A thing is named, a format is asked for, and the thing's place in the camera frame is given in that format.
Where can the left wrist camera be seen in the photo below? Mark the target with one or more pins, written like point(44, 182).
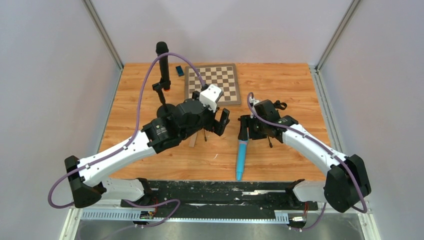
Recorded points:
point(210, 97)

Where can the black microphone orange end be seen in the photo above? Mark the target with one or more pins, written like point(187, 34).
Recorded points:
point(162, 48)

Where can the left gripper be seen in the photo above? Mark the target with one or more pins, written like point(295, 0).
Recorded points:
point(216, 121)

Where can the blue toy brick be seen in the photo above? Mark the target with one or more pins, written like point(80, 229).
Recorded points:
point(179, 70)

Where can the black round-base mic stand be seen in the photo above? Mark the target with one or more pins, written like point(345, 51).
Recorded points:
point(165, 108)

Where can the small wooden block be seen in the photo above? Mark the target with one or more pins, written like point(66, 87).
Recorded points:
point(192, 141)

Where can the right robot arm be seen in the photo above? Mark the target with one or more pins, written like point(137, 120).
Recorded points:
point(346, 184)

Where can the blue microphone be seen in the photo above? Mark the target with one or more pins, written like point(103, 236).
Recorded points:
point(240, 159)

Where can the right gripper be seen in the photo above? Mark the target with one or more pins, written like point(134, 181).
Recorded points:
point(249, 124)

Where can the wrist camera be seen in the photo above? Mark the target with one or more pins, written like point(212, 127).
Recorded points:
point(210, 97)
point(252, 102)

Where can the black clip tripod mic stand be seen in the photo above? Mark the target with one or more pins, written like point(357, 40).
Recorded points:
point(278, 105)

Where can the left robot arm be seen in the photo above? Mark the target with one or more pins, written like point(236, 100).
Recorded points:
point(90, 179)

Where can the chessboard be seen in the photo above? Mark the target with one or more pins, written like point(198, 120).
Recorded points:
point(224, 76)

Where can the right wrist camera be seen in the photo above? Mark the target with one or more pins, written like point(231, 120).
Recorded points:
point(252, 102)

